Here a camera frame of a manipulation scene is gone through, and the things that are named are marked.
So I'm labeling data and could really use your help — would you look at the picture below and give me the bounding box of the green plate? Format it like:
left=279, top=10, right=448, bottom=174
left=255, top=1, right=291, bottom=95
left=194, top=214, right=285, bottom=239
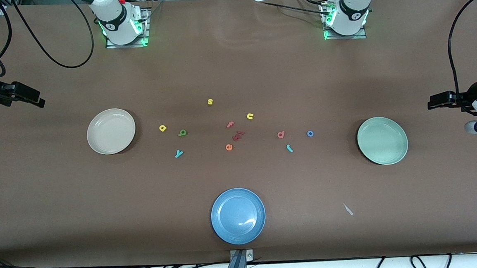
left=355, top=115, right=410, bottom=168

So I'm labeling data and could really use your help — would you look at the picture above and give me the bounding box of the beige plate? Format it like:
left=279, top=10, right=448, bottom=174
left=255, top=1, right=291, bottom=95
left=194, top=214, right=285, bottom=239
left=85, top=107, right=138, bottom=156

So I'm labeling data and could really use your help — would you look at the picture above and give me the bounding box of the brown table cover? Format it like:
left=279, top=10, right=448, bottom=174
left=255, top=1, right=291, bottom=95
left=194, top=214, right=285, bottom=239
left=0, top=0, right=477, bottom=268

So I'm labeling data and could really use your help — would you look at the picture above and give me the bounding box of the blue plate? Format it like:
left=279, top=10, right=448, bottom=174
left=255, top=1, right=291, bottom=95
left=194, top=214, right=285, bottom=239
left=209, top=186, right=268, bottom=247

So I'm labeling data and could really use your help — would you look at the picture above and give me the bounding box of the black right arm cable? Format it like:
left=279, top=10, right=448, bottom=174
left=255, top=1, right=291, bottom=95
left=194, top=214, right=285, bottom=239
left=0, top=0, right=96, bottom=79

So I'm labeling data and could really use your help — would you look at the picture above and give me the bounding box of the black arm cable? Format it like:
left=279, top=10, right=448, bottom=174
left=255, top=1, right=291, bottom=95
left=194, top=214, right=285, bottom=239
left=444, top=0, right=477, bottom=116
left=0, top=0, right=96, bottom=79

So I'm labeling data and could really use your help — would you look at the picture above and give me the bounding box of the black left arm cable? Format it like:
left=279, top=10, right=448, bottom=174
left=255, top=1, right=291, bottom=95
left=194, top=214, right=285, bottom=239
left=444, top=0, right=477, bottom=116

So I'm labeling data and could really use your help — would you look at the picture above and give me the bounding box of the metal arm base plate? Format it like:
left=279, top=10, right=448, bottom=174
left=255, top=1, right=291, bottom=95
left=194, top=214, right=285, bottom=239
left=103, top=7, right=151, bottom=50
left=321, top=0, right=367, bottom=41

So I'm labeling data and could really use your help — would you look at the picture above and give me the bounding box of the long black base cable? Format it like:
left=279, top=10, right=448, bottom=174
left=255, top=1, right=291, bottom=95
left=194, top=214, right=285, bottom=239
left=260, top=0, right=331, bottom=19

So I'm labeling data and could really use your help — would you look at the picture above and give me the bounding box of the silver mounting bracket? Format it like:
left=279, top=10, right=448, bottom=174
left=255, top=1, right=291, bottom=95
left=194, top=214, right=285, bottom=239
left=229, top=249, right=255, bottom=268

